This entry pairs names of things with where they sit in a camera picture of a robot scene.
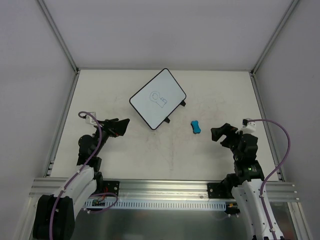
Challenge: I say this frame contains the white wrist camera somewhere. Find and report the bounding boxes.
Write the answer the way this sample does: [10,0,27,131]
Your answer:
[85,112,97,126]
[237,118,257,134]

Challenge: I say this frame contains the aluminium front rail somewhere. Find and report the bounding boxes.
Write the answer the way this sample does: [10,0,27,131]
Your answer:
[28,176,300,203]

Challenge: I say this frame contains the white slotted cable duct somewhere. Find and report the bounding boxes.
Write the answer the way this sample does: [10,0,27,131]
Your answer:
[83,199,228,211]

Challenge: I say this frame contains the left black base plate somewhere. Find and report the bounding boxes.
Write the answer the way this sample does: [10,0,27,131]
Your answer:
[102,180,120,196]

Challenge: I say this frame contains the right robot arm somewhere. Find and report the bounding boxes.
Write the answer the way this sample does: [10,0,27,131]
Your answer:
[207,119,285,240]

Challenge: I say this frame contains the aluminium frame post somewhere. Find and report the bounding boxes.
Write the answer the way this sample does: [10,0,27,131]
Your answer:
[36,0,79,73]
[250,0,300,75]

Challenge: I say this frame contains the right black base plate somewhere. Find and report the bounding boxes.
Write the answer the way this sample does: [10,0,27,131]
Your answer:
[207,182,233,199]

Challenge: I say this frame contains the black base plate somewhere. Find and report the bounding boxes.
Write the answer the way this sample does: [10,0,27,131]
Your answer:
[102,180,120,196]
[207,182,233,199]

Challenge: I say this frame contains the left aluminium frame post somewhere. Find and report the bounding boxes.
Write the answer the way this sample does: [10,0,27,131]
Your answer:
[36,0,79,73]

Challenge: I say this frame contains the blue bone-shaped eraser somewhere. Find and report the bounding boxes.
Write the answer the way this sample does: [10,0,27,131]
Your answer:
[190,120,202,134]

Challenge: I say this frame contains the right aluminium frame post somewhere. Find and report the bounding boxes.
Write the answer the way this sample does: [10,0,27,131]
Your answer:
[250,0,300,75]

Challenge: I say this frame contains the white whiteboard black frame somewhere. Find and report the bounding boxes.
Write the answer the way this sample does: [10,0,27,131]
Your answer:
[129,68,187,130]

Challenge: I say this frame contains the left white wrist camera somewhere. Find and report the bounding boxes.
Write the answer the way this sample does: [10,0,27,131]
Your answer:
[85,112,97,126]

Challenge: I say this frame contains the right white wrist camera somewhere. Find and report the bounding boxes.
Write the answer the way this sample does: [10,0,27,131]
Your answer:
[237,118,257,134]

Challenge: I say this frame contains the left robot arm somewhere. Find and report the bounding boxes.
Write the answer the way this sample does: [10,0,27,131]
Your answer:
[32,117,130,240]

